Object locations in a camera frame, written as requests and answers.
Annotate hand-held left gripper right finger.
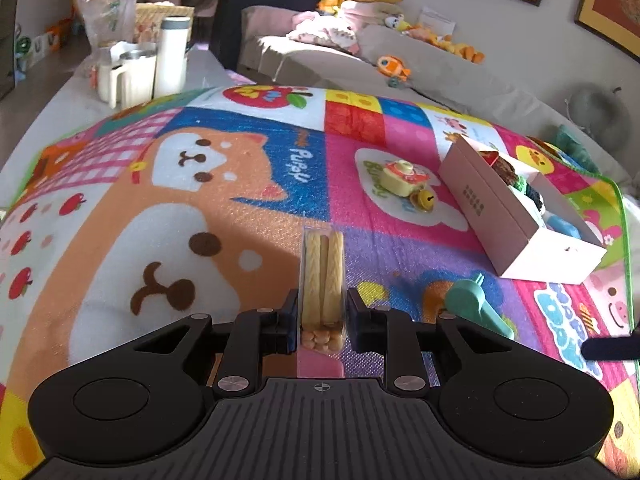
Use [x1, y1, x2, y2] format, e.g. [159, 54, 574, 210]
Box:
[346, 287, 507, 394]

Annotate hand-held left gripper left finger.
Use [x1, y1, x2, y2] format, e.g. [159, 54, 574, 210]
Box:
[132, 287, 301, 397]

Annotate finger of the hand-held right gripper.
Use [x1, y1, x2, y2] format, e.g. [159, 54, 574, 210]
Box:
[582, 332, 640, 362]

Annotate clear biscuit stick packet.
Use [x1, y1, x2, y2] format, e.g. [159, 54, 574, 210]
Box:
[297, 227, 347, 378]

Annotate blue and white wipes packet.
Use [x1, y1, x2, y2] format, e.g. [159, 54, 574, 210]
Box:
[542, 212, 583, 241]

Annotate pink cardboard box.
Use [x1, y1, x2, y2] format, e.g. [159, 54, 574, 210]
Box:
[437, 135, 608, 283]

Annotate toys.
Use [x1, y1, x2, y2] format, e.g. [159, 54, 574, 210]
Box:
[477, 147, 548, 213]

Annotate teal toy hair dryer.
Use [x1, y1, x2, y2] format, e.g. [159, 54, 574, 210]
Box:
[445, 272, 516, 341]

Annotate colourful cartoon play mat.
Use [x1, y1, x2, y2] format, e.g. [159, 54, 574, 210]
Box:
[0, 85, 640, 480]

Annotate gold bell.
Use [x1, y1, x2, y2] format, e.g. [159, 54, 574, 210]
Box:
[410, 187, 436, 213]

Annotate small toy cake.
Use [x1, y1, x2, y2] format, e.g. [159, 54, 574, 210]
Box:
[382, 159, 431, 196]

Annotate teal cushion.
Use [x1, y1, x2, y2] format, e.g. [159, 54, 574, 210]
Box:
[552, 125, 601, 176]

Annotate grey fan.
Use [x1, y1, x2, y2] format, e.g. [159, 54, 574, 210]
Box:
[565, 82, 636, 156]

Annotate orange fish plush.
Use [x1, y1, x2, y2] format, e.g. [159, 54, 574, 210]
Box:
[376, 55, 412, 81]

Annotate beige sofa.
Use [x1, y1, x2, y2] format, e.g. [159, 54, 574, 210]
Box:
[240, 5, 631, 181]

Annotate white thermos bottle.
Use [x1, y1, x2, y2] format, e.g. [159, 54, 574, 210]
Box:
[152, 16, 192, 100]

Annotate yellow duck plush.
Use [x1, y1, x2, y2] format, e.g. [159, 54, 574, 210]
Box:
[447, 40, 486, 63]

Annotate cream pillow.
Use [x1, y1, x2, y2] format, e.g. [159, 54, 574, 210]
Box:
[340, 2, 401, 26]

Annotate white paper sheet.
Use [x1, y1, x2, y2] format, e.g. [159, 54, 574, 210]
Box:
[417, 6, 457, 36]

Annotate woven basket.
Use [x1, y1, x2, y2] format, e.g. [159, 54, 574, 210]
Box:
[132, 2, 196, 43]

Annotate large framed picture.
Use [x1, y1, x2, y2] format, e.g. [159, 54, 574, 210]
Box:
[574, 0, 640, 63]

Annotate clear plastic bag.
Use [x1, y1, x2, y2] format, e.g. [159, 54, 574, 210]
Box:
[75, 0, 138, 48]

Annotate white jug with handle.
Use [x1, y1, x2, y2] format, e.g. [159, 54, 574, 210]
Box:
[97, 42, 158, 111]

